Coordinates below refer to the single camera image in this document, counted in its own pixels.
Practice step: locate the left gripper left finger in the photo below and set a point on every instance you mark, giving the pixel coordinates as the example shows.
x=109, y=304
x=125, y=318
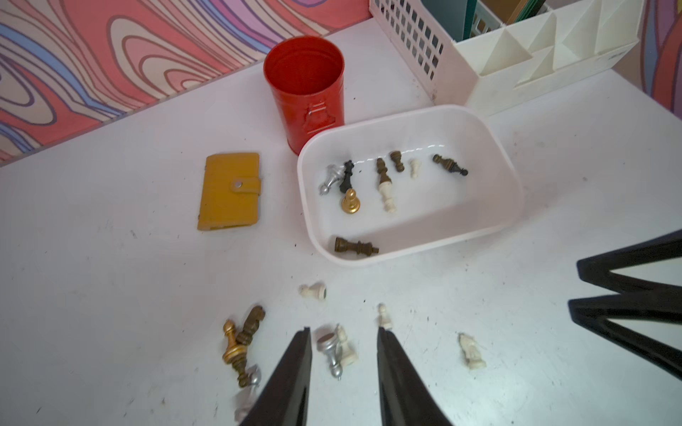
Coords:
x=284, y=400

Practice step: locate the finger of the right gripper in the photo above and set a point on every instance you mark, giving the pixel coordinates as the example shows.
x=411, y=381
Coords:
x=600, y=270
x=597, y=314

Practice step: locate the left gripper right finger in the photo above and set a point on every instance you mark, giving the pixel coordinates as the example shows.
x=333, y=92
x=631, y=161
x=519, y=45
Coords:
x=404, y=399

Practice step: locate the gold pawn chess piece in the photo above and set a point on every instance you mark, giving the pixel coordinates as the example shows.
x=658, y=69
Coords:
x=350, y=203

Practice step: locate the black king chess piece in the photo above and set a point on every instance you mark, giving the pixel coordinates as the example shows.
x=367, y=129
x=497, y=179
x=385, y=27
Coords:
x=346, y=183

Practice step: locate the bronze pawn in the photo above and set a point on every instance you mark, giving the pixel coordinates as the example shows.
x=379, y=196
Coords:
x=396, y=158

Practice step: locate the bronze queen chess piece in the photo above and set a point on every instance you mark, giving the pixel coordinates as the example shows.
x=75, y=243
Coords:
x=382, y=171

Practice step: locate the silver pawn chess piece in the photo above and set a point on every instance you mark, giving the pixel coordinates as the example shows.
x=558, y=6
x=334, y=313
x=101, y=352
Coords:
x=335, y=173

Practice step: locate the bronze rook chess piece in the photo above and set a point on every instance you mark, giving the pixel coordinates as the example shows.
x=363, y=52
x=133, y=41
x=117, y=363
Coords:
x=450, y=165

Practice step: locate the white pawn chess piece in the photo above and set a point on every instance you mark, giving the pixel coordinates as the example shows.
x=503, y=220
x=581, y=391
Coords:
x=415, y=167

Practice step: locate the white bishop chess piece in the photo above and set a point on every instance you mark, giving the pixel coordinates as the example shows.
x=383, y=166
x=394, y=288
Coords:
x=348, y=354

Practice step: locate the silver bishop chess piece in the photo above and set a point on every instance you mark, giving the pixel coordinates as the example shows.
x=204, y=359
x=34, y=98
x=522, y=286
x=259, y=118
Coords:
x=328, y=345

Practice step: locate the white knight chess piece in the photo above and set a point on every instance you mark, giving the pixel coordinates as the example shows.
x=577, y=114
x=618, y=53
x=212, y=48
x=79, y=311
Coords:
x=473, y=358

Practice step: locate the white small chess piece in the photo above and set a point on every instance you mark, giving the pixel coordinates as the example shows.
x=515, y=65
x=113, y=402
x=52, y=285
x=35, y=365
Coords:
x=317, y=291

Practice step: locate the white plastic storage box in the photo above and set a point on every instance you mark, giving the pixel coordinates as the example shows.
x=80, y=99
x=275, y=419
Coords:
x=437, y=209

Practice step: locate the silver piece lower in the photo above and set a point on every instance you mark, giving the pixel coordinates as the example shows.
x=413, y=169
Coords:
x=248, y=396

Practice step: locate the small white pawn piece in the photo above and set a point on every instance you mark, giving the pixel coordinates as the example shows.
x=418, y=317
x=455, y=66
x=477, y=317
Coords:
x=384, y=320

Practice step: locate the yellow wallet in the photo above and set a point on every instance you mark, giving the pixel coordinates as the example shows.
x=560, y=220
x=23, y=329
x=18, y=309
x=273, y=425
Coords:
x=231, y=191

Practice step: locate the white desk file organizer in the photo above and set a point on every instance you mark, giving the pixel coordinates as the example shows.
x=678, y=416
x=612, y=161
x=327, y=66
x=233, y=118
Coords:
x=511, y=64

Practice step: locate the brown cardboard folder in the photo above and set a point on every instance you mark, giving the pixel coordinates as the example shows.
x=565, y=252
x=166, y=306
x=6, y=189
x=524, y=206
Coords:
x=512, y=11

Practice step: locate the red metal bucket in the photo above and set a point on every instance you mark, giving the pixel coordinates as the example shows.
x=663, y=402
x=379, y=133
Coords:
x=306, y=76

